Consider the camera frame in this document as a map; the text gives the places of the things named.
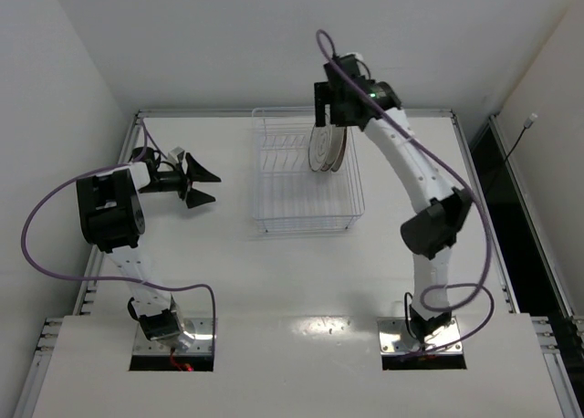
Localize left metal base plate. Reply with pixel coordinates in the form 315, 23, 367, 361
132, 318, 214, 357

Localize white wire dish rack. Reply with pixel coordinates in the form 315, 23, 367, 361
252, 107, 365, 234

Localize metal base plate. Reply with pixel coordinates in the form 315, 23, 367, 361
377, 318, 464, 357
132, 318, 214, 357

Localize white plate green rim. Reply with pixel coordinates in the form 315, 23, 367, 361
308, 125, 333, 172

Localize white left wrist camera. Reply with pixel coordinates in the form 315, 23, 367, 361
167, 147, 185, 164

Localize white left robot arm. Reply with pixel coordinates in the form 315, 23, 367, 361
76, 148, 221, 350

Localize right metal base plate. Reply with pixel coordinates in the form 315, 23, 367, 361
377, 318, 464, 357

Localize orange sunburst plate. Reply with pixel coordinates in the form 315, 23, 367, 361
332, 129, 348, 172

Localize black cable white connector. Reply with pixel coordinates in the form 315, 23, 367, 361
503, 112, 538, 164

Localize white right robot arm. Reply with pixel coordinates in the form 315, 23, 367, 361
312, 54, 472, 342

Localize dark green ring plate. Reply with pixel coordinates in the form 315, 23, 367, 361
320, 127, 344, 172

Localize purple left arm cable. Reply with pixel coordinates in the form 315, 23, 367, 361
21, 119, 216, 346

